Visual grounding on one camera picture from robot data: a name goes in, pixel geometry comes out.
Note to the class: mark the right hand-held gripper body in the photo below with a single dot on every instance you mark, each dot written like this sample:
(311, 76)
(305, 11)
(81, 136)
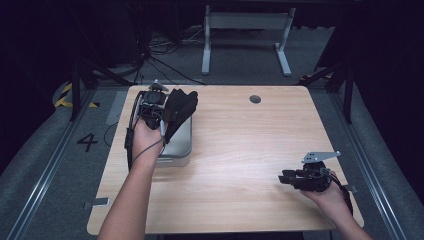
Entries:
(315, 176)

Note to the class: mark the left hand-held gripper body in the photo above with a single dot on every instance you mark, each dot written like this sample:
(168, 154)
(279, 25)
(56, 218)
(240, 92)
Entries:
(151, 106)

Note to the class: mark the black glove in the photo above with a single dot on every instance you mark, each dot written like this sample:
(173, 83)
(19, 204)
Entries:
(178, 108)

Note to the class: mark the grey plastic bin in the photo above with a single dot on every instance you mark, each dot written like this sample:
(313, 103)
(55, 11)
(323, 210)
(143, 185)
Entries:
(180, 143)

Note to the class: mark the person's left hand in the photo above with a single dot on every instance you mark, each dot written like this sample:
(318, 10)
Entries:
(146, 140)

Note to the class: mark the person's right hand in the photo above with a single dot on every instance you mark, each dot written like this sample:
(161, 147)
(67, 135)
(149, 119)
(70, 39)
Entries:
(328, 203)

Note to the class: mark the grey floor tape strip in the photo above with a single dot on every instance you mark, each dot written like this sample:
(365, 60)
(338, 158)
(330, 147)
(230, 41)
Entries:
(116, 106)

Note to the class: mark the grey tape piece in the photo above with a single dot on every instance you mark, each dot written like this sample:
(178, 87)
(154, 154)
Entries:
(352, 188)
(100, 202)

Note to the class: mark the black metal stand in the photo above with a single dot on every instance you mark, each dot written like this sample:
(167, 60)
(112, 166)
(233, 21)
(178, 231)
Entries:
(76, 90)
(348, 90)

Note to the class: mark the yellow black hazard tape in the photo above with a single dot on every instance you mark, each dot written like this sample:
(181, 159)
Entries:
(63, 96)

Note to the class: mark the grey metal desk frame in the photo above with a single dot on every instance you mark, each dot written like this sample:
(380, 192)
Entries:
(246, 20)

